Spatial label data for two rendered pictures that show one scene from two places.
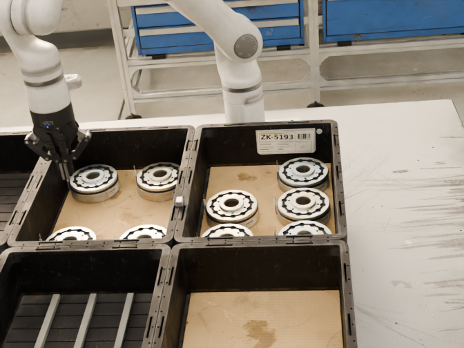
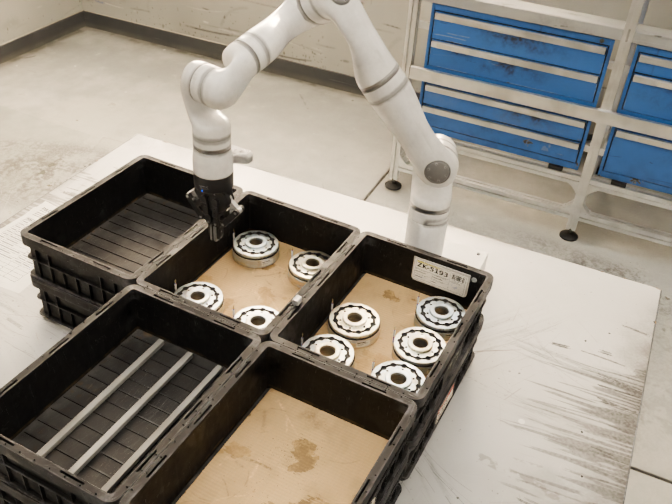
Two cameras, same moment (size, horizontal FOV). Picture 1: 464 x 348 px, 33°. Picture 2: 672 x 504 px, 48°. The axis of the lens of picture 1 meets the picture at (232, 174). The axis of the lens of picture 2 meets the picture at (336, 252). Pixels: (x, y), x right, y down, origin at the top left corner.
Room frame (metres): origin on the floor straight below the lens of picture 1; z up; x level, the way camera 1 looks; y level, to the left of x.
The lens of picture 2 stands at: (0.17, -0.30, 1.86)
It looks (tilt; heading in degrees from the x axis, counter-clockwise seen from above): 36 degrees down; 18
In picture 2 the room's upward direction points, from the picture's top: 4 degrees clockwise
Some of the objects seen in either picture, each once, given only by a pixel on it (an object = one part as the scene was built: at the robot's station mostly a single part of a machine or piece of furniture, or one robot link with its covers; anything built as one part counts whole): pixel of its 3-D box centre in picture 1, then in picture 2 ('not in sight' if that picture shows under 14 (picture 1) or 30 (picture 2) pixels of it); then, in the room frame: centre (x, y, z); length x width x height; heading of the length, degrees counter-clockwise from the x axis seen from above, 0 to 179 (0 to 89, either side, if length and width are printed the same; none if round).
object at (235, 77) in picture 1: (238, 54); (434, 175); (1.61, -0.04, 1.01); 0.09 x 0.09 x 0.17; 16
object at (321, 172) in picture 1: (303, 171); (441, 313); (1.35, -0.15, 0.86); 0.10 x 0.10 x 0.01
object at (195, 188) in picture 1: (264, 201); (385, 328); (1.25, -0.06, 0.87); 0.40 x 0.30 x 0.11; 173
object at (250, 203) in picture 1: (231, 206); (354, 320); (1.26, 0.01, 0.86); 0.10 x 0.10 x 0.01
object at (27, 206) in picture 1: (110, 184); (254, 258); (1.29, 0.24, 0.92); 0.40 x 0.30 x 0.02; 173
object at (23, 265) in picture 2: not in sight; (29, 242); (1.36, 0.90, 0.70); 0.33 x 0.23 x 0.01; 176
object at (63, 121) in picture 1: (54, 122); (214, 188); (1.26, 0.31, 1.08); 0.08 x 0.08 x 0.09
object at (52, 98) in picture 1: (48, 83); (218, 151); (1.28, 0.31, 1.15); 0.11 x 0.09 x 0.06; 173
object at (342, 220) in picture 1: (263, 179); (387, 308); (1.25, -0.06, 0.92); 0.40 x 0.30 x 0.02; 173
